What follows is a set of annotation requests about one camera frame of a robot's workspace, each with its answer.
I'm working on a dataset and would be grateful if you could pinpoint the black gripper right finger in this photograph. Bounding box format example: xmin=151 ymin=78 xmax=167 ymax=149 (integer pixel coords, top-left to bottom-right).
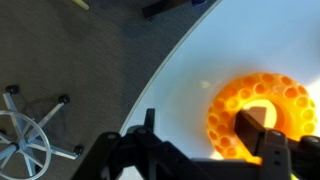
xmin=234 ymin=111 xmax=265 ymax=156

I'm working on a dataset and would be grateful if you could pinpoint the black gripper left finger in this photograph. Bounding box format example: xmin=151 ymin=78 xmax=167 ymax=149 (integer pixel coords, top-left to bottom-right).
xmin=144 ymin=108 xmax=155 ymax=131

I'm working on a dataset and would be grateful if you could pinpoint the orange dimpled ring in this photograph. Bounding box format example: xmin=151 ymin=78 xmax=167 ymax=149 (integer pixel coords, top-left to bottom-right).
xmin=205 ymin=72 xmax=317 ymax=166

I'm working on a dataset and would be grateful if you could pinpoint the office chair base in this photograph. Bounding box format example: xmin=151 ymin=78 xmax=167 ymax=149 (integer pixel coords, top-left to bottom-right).
xmin=0 ymin=85 xmax=84 ymax=180

